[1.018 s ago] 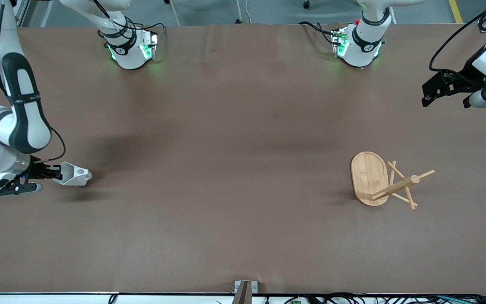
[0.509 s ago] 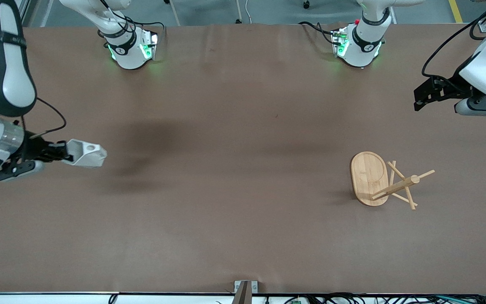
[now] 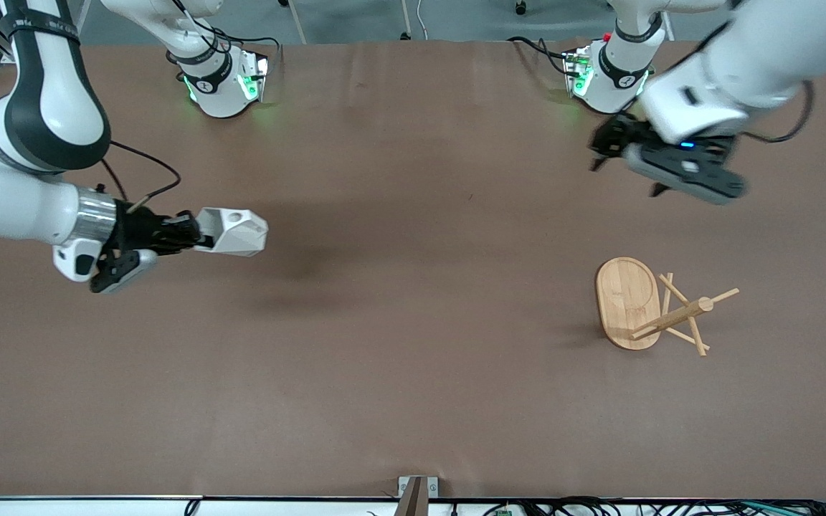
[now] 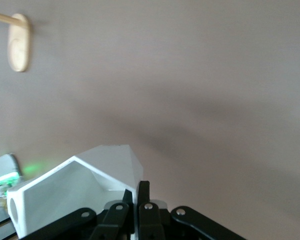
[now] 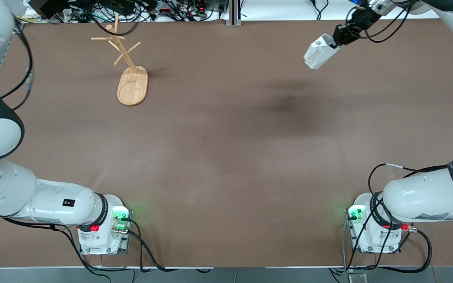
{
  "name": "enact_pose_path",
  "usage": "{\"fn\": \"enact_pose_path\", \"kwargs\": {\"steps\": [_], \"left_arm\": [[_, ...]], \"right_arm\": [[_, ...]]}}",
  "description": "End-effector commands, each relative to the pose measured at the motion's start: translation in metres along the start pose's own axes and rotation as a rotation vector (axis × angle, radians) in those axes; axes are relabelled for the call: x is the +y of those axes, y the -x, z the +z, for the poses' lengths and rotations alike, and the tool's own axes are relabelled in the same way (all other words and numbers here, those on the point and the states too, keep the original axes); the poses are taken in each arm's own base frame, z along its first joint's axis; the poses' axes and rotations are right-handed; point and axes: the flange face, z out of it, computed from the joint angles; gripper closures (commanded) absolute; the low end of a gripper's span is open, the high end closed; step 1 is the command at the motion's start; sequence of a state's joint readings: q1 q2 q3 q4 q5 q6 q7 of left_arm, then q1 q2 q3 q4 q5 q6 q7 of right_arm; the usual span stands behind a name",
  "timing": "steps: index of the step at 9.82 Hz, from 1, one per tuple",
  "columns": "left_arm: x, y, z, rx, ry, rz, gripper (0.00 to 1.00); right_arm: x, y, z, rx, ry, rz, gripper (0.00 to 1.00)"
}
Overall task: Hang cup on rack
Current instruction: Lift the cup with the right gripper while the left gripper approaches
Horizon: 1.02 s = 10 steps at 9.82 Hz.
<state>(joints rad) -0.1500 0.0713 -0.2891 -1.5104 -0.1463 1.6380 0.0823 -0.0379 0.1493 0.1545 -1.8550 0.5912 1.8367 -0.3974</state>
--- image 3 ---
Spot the white faceted cup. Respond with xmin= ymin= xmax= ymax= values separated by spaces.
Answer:
xmin=194 ymin=207 xmax=269 ymax=257

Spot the wooden cup rack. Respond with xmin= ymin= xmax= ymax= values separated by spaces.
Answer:
xmin=594 ymin=257 xmax=740 ymax=358

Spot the black left base cable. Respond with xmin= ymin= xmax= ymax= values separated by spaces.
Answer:
xmin=506 ymin=36 xmax=573 ymax=76

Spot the black base cable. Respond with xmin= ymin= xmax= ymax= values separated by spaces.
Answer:
xmin=506 ymin=36 xmax=573 ymax=76
xmin=169 ymin=0 xmax=281 ymax=69

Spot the black right base cable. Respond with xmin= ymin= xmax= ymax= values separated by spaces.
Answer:
xmin=169 ymin=0 xmax=281 ymax=69

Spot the brown camera pole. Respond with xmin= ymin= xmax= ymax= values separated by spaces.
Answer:
xmin=394 ymin=477 xmax=429 ymax=516

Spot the grey metal bracket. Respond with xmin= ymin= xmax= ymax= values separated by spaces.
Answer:
xmin=397 ymin=476 xmax=440 ymax=500

